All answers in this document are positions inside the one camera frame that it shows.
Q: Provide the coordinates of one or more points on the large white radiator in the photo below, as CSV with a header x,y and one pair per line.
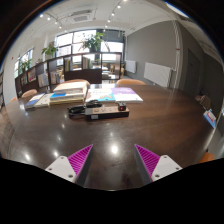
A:
x,y
157,74

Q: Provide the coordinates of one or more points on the black power strip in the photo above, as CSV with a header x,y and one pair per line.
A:
x,y
106,113

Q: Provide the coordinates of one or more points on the purple and white book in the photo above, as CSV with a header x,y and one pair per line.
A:
x,y
126,94

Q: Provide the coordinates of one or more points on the small white radiator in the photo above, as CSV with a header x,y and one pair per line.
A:
x,y
130,66

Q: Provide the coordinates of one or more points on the orange chair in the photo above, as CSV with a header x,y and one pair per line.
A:
x,y
29,93
206,157
13,99
77,81
130,81

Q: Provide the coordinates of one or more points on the white thin book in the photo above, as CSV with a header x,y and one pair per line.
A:
x,y
44,100

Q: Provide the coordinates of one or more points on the dark open shelf unit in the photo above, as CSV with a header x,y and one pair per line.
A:
x,y
83,76

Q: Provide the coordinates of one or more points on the yellowish book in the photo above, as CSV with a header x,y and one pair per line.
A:
x,y
65,101

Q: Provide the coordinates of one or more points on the colourful illustrated book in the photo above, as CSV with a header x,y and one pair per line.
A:
x,y
100,95

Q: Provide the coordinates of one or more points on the far wooden tables and chairs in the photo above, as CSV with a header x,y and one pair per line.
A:
x,y
111,70

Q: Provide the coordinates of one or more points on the dark blue thin book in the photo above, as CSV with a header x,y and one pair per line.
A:
x,y
32,102

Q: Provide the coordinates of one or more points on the blue printed booklet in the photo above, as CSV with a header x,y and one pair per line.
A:
x,y
210,117

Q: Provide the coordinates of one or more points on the medium potted plant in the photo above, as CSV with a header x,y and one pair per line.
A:
x,y
50,50

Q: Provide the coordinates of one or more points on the small potted plant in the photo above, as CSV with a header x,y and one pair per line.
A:
x,y
25,64

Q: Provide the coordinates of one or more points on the ceiling air conditioner unit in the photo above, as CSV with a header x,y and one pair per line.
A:
x,y
81,16

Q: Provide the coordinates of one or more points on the brown chair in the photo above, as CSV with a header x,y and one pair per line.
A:
x,y
204,101

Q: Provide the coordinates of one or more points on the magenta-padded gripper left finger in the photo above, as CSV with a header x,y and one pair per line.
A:
x,y
63,166

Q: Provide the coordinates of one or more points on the dark grey door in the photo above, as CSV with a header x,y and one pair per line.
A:
x,y
192,73

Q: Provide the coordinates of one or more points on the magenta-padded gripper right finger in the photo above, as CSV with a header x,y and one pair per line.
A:
x,y
163,166

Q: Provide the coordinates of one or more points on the large potted plant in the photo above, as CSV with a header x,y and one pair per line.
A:
x,y
92,41

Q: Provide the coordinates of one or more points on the blue and white book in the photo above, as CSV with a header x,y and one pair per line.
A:
x,y
63,96

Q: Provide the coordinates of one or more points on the ceiling spot lights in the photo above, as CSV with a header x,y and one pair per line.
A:
x,y
112,14

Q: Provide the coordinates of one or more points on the white wall pipes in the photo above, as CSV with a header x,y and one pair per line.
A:
x,y
177,53

